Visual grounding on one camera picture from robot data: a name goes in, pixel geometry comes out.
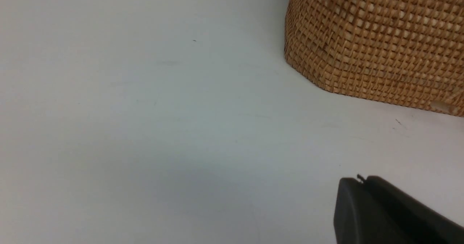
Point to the woven rattan basket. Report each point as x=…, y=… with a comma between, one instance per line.
x=403, y=52

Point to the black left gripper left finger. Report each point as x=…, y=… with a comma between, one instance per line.
x=359, y=219

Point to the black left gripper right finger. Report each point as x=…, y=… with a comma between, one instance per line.
x=420, y=223

